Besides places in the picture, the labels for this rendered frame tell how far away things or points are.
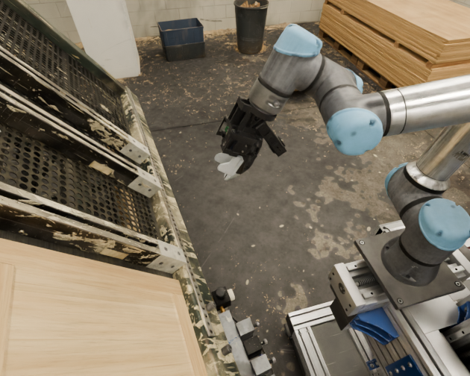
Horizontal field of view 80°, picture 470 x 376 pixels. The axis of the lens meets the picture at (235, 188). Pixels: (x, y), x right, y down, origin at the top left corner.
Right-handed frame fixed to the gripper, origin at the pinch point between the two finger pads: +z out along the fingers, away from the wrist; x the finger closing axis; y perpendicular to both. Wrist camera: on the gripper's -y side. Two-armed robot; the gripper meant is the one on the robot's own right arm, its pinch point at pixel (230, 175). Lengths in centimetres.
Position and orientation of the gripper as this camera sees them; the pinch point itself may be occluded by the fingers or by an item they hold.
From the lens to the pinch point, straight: 71.1
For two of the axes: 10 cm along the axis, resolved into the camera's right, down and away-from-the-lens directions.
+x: 2.5, 7.1, -6.6
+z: -4.4, 6.9, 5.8
